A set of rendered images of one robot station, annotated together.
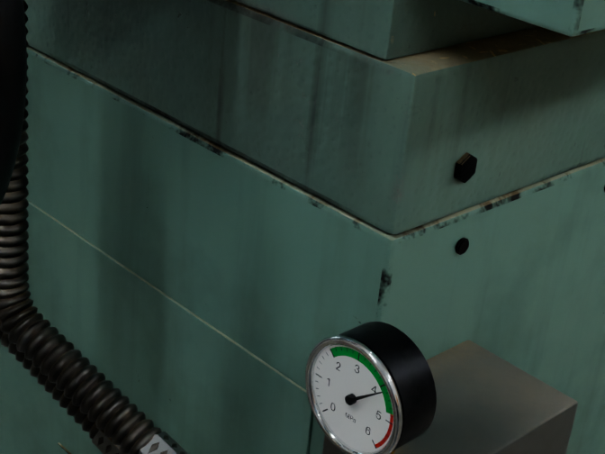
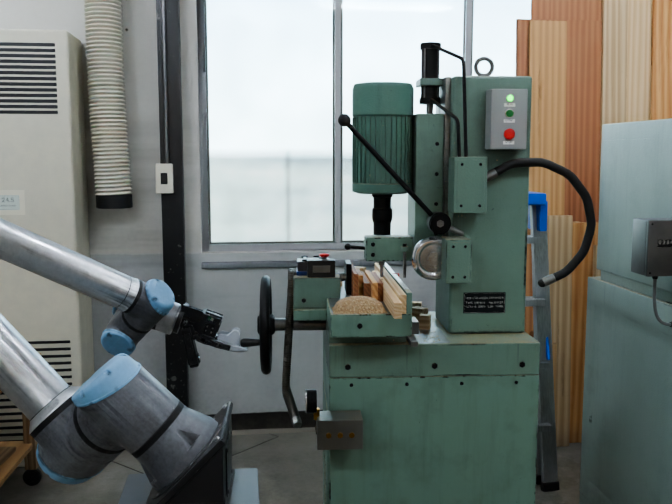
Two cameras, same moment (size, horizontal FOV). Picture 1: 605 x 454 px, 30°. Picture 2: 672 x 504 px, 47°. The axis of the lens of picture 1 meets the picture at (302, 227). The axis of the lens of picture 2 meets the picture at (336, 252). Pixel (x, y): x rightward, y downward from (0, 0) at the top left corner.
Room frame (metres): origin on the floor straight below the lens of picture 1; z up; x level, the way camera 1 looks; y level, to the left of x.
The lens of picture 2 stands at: (-0.95, -1.44, 1.30)
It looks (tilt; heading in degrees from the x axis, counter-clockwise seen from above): 7 degrees down; 43
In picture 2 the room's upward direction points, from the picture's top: straight up
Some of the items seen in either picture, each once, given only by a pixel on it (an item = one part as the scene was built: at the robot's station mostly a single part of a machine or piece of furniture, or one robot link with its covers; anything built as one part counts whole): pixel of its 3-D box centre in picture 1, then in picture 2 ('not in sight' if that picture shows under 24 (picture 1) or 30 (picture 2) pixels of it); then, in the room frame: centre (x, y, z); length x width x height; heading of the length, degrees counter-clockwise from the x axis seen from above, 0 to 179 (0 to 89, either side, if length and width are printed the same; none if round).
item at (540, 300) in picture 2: not in sight; (520, 339); (1.75, 0.07, 0.58); 0.27 x 0.25 x 1.16; 52
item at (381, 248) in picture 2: not in sight; (388, 250); (0.81, -0.02, 1.03); 0.14 x 0.07 x 0.09; 136
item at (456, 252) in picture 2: not in sight; (455, 259); (0.82, -0.24, 1.02); 0.09 x 0.07 x 0.12; 46
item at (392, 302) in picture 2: not in sight; (384, 291); (0.73, -0.06, 0.92); 0.55 x 0.02 x 0.04; 46
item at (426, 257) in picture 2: not in sight; (433, 258); (0.80, -0.18, 1.02); 0.12 x 0.03 x 0.12; 136
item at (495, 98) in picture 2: not in sight; (506, 119); (0.93, -0.33, 1.40); 0.10 x 0.06 x 0.16; 136
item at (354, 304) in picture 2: not in sight; (359, 303); (0.56, -0.12, 0.92); 0.14 x 0.09 x 0.04; 136
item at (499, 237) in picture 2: not in sight; (481, 204); (1.00, -0.20, 1.16); 0.22 x 0.22 x 0.72; 46
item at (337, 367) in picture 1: (374, 402); (312, 404); (0.46, -0.04, 0.65); 0.06 x 0.04 x 0.08; 46
